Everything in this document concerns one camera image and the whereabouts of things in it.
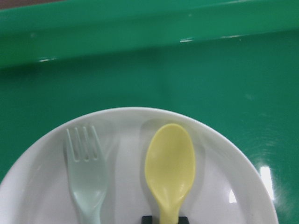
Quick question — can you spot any white round plate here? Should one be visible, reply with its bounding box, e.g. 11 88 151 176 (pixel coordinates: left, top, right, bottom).
0 107 278 224

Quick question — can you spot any yellow plastic spoon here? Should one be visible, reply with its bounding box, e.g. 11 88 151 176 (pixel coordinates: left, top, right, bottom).
144 124 196 224

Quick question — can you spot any pale green plastic fork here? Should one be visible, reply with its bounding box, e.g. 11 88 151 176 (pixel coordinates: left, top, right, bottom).
66 126 108 224

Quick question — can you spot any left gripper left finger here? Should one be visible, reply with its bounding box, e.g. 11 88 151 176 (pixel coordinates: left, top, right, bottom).
141 216 153 224

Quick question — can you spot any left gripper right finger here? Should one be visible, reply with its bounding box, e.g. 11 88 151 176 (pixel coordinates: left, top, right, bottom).
178 217 189 224

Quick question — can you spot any green plastic tray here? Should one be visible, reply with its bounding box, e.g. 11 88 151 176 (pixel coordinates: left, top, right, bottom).
0 0 299 224

